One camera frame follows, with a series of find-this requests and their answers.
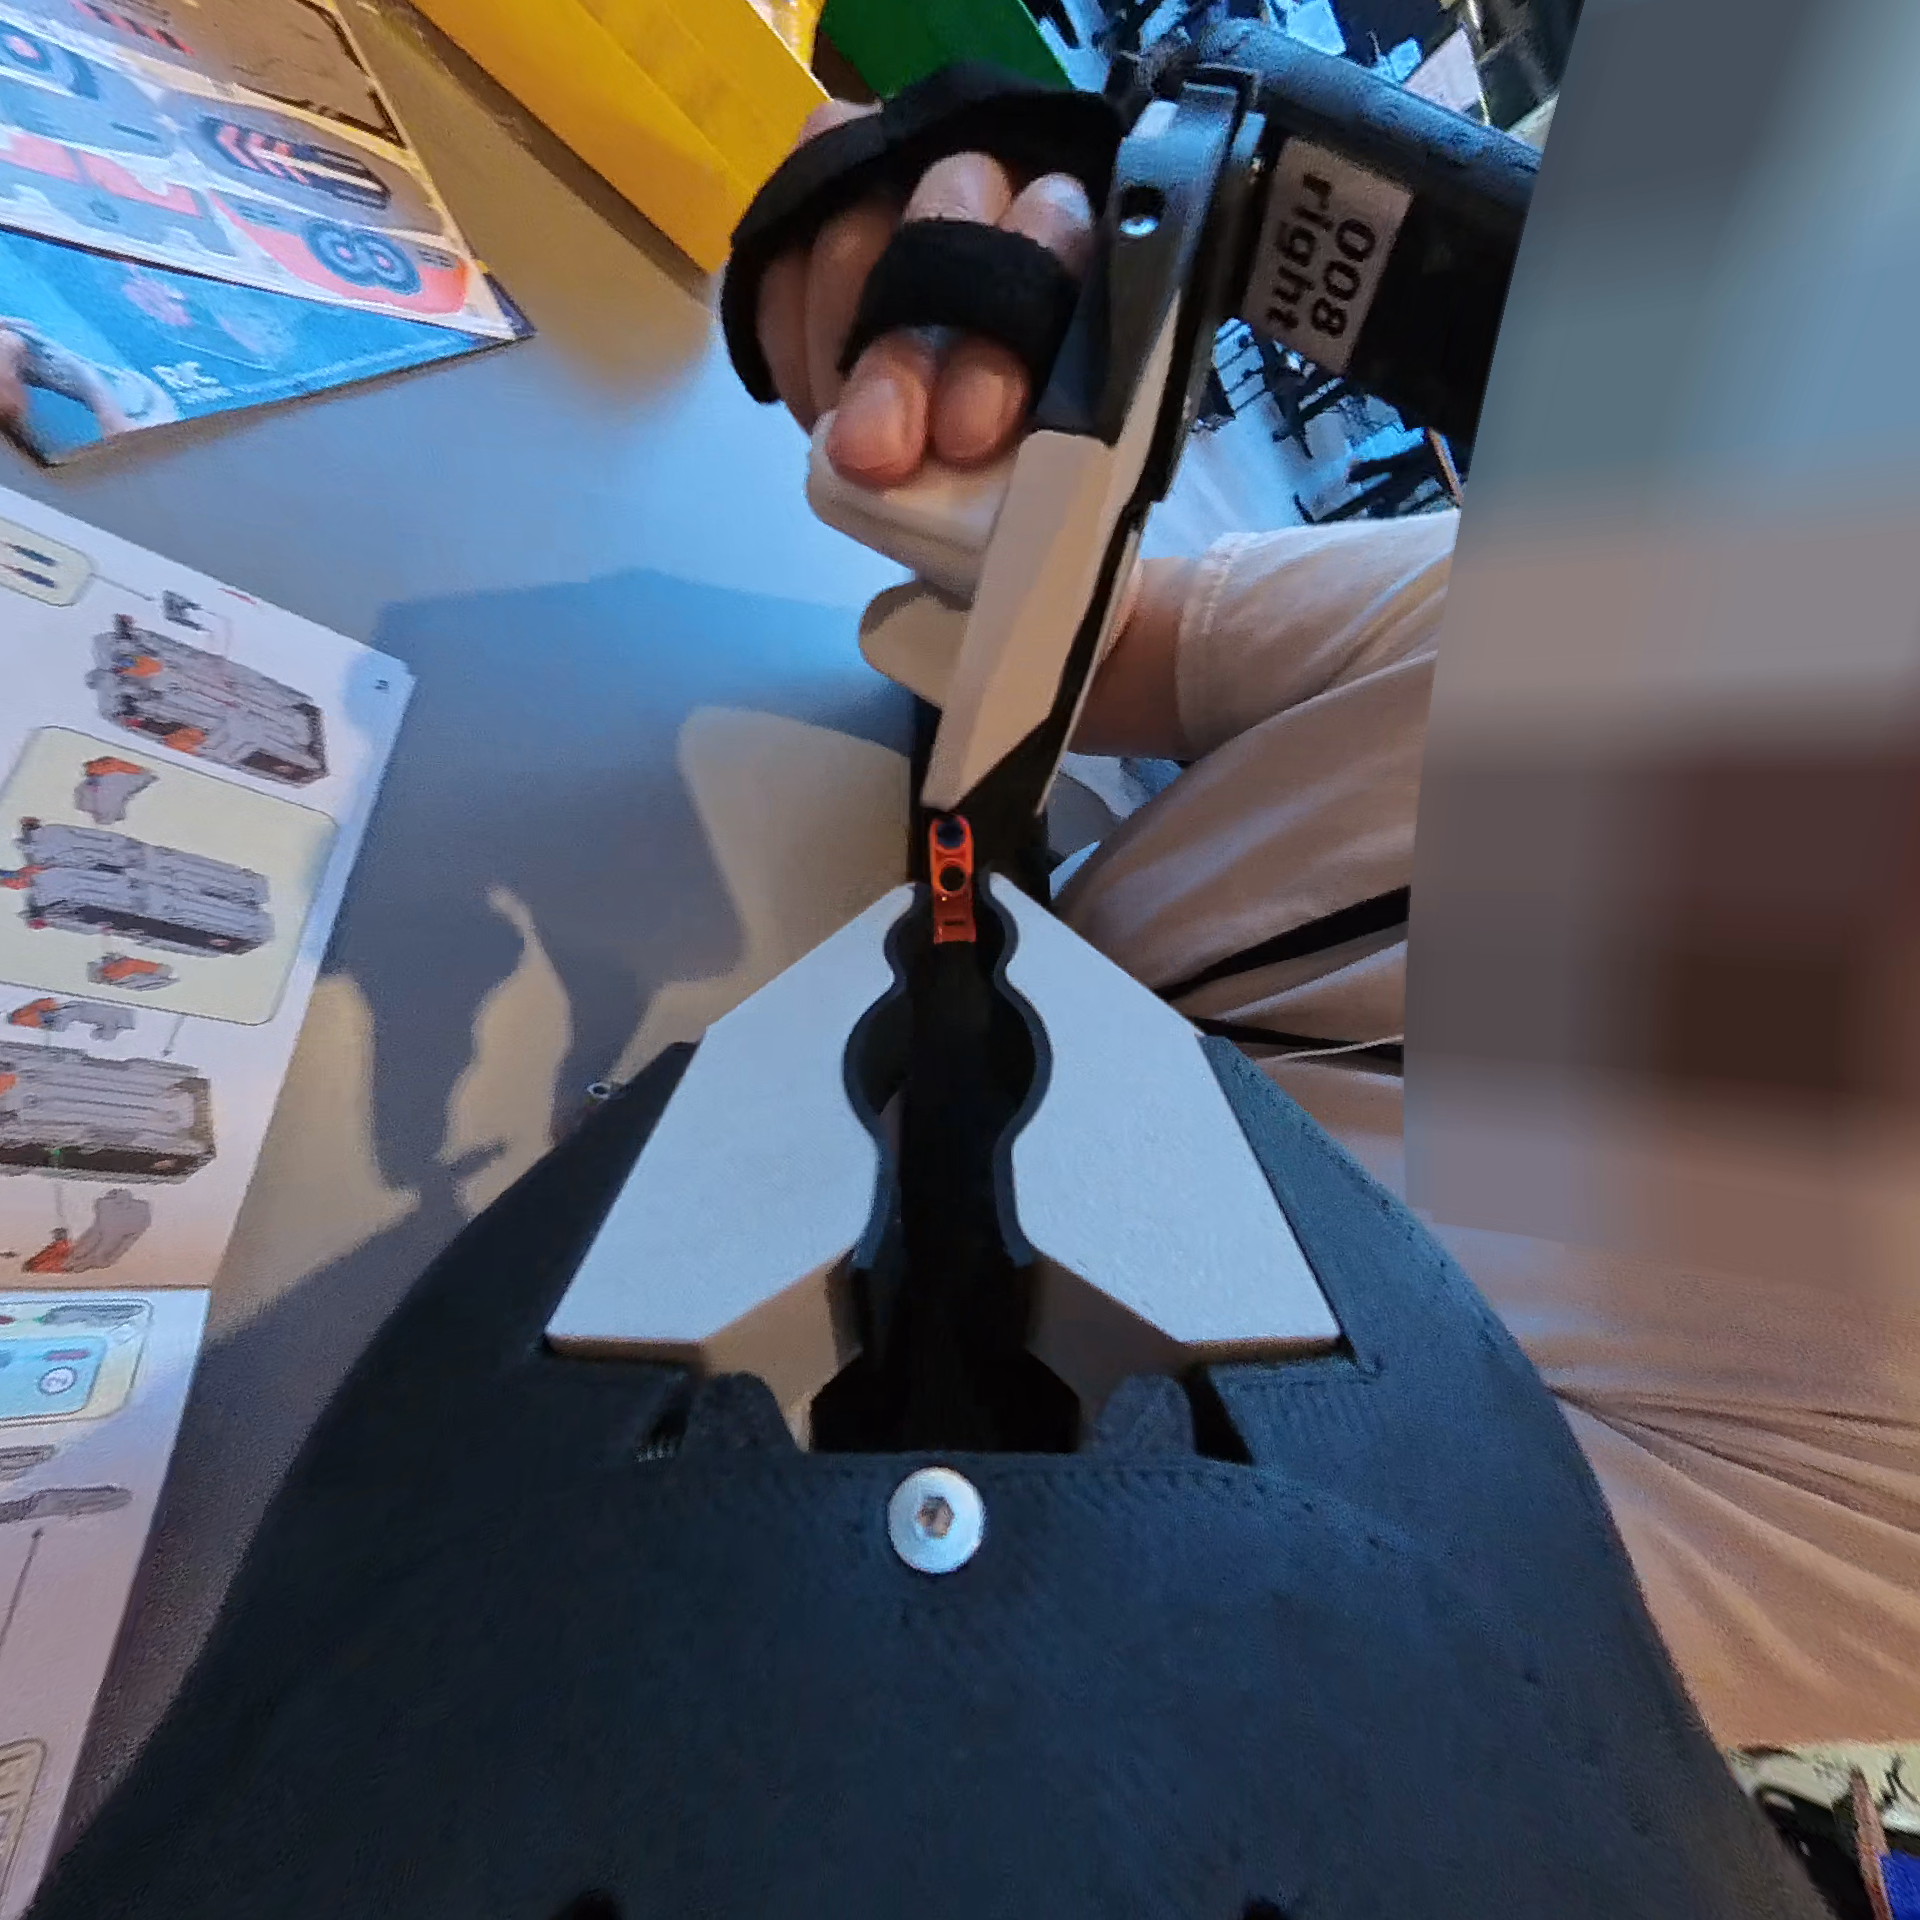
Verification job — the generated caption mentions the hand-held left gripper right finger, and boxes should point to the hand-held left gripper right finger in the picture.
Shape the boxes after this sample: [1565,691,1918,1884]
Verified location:
[974,874,1344,1451]

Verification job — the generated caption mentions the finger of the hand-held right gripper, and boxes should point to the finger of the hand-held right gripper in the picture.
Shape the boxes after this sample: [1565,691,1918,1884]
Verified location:
[915,432,1169,844]

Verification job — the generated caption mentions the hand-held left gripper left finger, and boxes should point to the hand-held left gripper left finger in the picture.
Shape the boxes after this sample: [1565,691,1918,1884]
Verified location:
[542,880,919,1451]

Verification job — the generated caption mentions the black perforated building piece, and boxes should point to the black perforated building piece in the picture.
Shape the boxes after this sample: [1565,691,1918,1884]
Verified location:
[809,705,1102,1454]

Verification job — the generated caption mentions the small orange connector piece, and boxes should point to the small orange connector piece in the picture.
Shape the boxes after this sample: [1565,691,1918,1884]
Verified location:
[922,815,979,945]

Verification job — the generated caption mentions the person's right forearm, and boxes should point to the person's right forearm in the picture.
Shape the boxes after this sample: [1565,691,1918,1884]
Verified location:
[1072,554,1208,760]

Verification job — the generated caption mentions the person's right hand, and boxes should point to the person's right hand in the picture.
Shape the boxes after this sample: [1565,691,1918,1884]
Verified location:
[754,102,1099,490]

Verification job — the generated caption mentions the person's pale shirt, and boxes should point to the person's pale shirt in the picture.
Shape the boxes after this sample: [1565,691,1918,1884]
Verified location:
[1049,508,1920,1750]

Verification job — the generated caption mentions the green box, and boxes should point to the green box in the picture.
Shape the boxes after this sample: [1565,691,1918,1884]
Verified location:
[817,0,1074,101]

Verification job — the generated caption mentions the white instruction manual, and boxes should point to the white instruction manual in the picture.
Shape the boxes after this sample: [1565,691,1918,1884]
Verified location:
[0,482,419,1878]

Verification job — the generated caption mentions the yellow box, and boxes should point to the yellow box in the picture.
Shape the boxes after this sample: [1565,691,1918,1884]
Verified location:
[412,0,827,275]

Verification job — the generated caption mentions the blue booklet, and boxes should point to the blue booklet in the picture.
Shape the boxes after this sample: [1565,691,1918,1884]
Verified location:
[0,225,537,471]

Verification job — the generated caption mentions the dark cluttered pile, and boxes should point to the dark cluttered pile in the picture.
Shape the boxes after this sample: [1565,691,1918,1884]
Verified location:
[1727,1740,1920,1920]

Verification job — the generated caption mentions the sticker sheet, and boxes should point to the sticker sheet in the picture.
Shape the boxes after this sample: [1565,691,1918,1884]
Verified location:
[0,0,519,341]

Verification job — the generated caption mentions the black lanyard strap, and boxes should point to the black lanyard strap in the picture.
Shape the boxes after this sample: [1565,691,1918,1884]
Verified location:
[1155,885,1411,1052]

